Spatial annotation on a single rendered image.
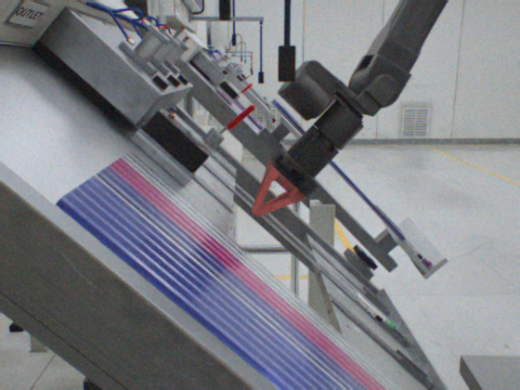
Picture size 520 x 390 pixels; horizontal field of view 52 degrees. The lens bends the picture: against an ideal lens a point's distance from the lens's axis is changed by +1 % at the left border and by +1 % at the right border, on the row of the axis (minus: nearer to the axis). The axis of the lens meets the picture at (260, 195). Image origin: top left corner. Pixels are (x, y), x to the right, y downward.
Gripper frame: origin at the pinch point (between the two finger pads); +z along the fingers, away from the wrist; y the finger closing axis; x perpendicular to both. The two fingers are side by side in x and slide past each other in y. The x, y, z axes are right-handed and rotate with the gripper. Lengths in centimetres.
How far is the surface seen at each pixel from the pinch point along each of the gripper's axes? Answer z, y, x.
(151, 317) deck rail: -0.1, 49.0, -9.4
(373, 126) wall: -85, -761, 187
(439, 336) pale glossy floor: 13, -136, 125
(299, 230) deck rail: 1.3, -19.1, 12.3
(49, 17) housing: -3.7, 18.5, -33.5
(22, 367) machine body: 53, -11, -9
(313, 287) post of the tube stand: 14, -47, 33
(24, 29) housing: -1.7, 21.8, -33.5
